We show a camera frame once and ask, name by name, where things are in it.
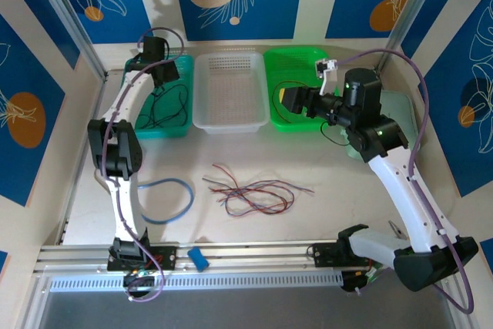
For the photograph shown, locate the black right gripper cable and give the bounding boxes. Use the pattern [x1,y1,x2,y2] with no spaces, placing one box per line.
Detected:
[320,120,350,148]

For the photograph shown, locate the slotted grey cable duct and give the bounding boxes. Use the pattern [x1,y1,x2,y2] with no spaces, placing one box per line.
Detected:
[49,271,344,294]

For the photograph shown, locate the green plastic basket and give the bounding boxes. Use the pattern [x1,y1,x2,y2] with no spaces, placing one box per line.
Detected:
[263,46,342,134]

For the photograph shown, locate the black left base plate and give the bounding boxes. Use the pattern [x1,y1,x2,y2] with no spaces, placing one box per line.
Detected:
[106,246,179,272]

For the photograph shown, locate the aluminium corner post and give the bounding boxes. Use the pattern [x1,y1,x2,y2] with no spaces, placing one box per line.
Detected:
[379,0,444,72]
[26,0,109,82]

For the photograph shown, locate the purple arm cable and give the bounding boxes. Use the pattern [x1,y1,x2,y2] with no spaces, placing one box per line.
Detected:
[334,48,475,314]
[98,27,186,303]

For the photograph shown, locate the pale green lidded box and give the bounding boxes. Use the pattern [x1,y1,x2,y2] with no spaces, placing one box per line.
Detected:
[344,89,417,163]

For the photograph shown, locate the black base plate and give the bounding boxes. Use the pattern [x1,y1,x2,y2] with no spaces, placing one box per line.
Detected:
[307,242,373,268]
[106,246,179,272]

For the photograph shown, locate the small blue block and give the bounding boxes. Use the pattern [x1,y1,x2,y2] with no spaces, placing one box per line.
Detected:
[187,246,210,271]

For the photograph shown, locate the aluminium frame rail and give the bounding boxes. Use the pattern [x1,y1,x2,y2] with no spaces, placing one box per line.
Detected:
[36,241,458,274]

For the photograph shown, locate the thin black wire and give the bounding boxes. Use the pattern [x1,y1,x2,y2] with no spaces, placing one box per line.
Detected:
[137,86,166,129]
[152,82,190,129]

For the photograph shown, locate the pliers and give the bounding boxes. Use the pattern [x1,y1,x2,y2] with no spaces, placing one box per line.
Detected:
[387,220,405,241]

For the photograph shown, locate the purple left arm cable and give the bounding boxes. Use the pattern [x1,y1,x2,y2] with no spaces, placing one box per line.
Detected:
[98,27,186,303]

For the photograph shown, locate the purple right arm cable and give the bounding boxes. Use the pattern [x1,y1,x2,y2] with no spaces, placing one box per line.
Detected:
[334,48,475,314]

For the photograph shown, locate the thick light blue cable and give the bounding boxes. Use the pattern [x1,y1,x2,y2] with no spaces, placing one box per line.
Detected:
[138,177,196,225]

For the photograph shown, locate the thin blue wire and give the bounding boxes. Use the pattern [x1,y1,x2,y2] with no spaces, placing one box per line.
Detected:
[218,180,290,217]
[218,179,315,217]

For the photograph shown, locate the teal plastic basket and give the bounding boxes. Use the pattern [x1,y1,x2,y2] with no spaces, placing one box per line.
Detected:
[122,54,195,140]

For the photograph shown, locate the white plastic basket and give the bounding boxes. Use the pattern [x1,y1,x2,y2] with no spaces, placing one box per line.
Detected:
[191,50,270,136]

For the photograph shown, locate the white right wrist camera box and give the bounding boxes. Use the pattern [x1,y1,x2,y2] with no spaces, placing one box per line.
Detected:
[314,58,340,96]

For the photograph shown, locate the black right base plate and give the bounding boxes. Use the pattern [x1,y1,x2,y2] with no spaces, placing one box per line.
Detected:
[307,242,373,268]

